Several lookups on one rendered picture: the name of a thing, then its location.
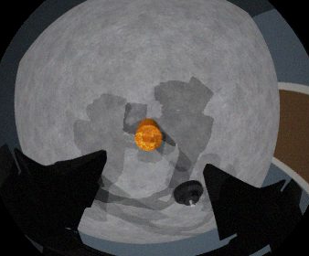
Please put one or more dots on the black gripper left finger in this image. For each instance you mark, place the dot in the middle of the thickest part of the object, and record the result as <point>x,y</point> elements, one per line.
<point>66,187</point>

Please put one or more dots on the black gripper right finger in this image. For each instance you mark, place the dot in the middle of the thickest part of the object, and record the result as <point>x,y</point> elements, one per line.
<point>234,202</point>

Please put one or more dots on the orange knob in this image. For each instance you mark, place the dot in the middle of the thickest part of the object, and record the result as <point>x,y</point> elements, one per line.
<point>148,136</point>

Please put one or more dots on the dark grey round pedestal with silver shaft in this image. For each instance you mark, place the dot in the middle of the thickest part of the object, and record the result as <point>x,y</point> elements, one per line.
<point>188,193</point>

